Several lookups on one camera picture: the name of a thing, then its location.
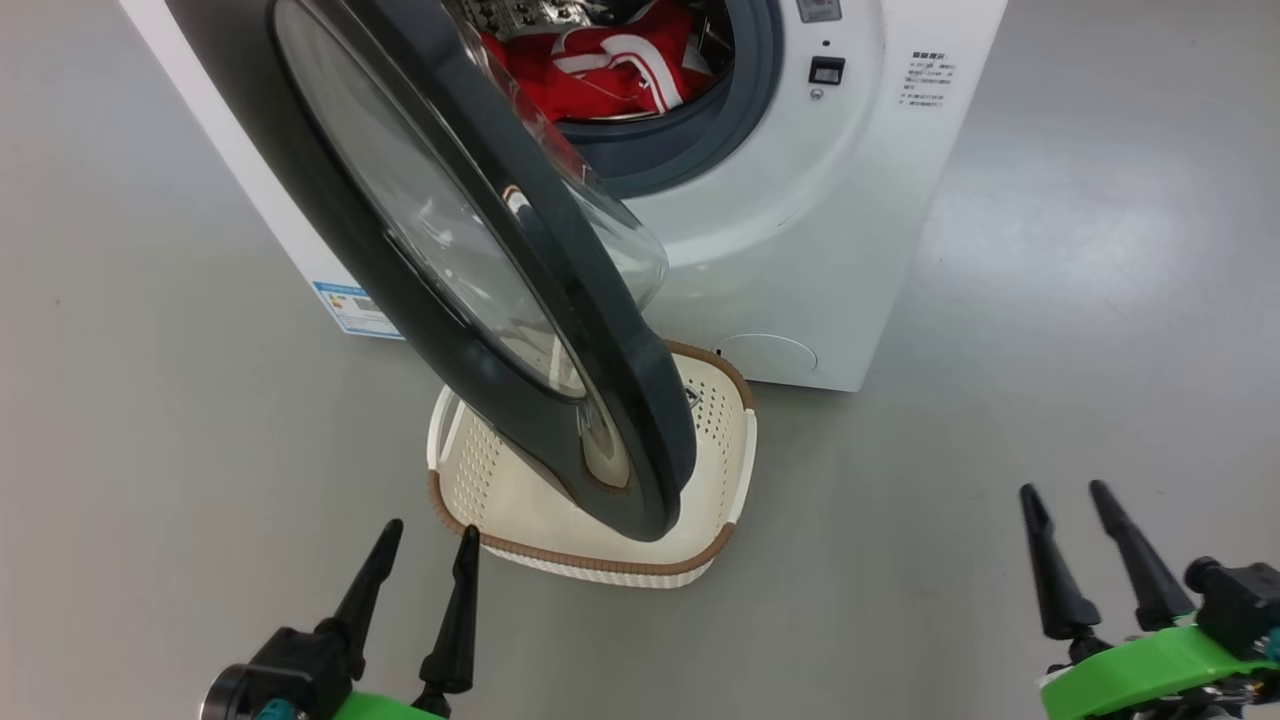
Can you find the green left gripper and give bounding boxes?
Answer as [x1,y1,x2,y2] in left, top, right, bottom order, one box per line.
[318,519,482,720]

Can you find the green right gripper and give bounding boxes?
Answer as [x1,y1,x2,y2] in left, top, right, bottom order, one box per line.
[1019,481,1280,720]

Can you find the dark grey glass washer door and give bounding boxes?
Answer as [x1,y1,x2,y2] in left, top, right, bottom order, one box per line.
[165,0,698,544]

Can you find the cream laundry basket brown rim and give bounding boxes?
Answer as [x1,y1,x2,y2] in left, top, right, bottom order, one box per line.
[427,338,759,590]

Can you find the white front-load washing machine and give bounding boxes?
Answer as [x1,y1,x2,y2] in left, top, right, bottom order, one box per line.
[118,0,1009,393]

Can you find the grey rubber door gasket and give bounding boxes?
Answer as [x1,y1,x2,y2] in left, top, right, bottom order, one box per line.
[555,0,784,199]

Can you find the blue energy label sticker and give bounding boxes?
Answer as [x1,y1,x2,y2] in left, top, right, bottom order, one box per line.
[312,281,403,339]

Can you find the round white filter cover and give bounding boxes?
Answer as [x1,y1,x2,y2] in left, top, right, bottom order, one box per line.
[716,334,818,377]

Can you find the steel washer drum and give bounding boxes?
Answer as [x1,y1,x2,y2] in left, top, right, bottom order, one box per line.
[445,0,738,121]

